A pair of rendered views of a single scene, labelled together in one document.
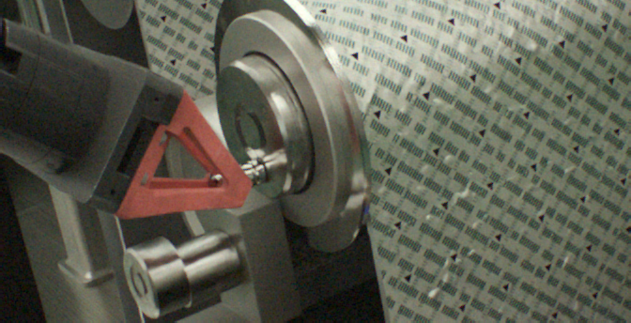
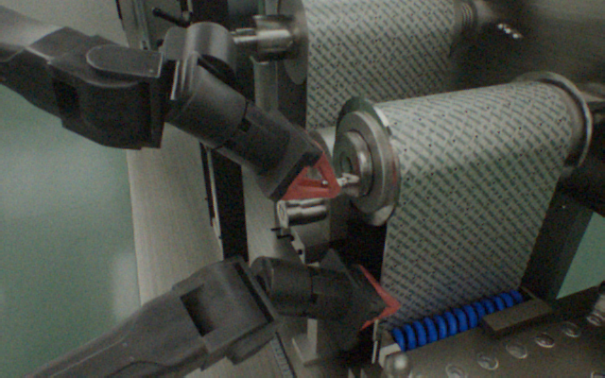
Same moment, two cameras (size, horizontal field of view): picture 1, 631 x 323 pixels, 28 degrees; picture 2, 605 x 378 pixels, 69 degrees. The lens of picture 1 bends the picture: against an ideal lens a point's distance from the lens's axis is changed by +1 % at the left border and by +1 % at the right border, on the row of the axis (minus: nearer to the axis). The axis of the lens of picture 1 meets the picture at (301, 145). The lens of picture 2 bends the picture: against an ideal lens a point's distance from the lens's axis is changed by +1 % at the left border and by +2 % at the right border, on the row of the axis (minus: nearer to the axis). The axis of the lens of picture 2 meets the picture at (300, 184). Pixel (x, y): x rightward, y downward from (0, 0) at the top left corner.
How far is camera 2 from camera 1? 20 cm
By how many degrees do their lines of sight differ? 14
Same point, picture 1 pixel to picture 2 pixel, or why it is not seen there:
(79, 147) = (268, 168)
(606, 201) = (492, 226)
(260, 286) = (332, 225)
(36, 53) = (258, 123)
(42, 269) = not seen: hidden behind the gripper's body
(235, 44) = (349, 122)
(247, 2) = (359, 107)
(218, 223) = not seen: hidden behind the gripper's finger
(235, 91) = (343, 146)
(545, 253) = (458, 243)
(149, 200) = (295, 194)
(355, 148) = (393, 194)
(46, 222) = not seen: hidden behind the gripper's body
